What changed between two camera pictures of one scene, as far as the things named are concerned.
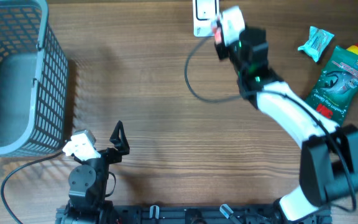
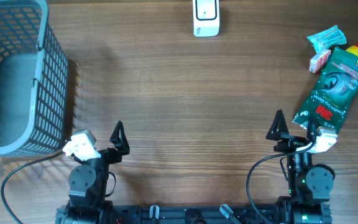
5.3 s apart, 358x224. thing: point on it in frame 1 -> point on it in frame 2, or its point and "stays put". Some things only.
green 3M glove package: (335, 84) stays put
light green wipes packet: (319, 39) -> (323, 40)
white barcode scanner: (204, 13) stays put
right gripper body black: (224, 51) -> (291, 145)
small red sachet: (216, 32) -> (317, 62)
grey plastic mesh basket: (24, 81) stays put
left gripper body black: (110, 155) stays put
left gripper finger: (120, 139) stays put
